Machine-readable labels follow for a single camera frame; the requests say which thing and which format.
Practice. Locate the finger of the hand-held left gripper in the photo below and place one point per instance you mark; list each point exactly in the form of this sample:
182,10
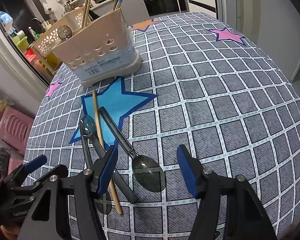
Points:
60,171
36,162

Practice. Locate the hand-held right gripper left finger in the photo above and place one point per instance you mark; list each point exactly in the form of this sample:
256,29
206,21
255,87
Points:
107,172

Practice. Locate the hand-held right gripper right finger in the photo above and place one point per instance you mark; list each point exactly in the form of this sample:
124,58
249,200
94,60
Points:
187,172

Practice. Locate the beige plastic utensil holder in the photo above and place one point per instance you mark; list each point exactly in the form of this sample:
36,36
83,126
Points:
102,45

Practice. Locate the pink plastic stool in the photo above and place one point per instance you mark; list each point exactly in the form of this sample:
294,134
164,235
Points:
15,130

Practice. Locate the yellow oil bottle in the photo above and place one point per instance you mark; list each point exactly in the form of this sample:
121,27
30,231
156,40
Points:
50,62

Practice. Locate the red sign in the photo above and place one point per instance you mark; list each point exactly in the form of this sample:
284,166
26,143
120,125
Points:
30,58

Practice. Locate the green plastic basket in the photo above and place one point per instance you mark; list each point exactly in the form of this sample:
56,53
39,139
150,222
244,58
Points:
19,40

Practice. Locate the beige flower-cutout basket trolley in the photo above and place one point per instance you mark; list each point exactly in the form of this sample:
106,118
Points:
50,38

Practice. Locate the green dish soap bottle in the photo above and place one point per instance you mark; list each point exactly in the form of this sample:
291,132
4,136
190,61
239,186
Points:
33,32

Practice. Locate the black kitchen faucet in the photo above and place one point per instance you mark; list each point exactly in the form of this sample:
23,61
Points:
36,22

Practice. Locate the blue plastic bag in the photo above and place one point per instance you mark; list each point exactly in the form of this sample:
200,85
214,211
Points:
4,18

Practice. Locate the black cloth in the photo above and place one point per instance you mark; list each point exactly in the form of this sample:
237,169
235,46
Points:
93,15

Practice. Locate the black built-in oven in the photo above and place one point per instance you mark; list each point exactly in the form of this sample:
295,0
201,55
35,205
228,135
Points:
162,0

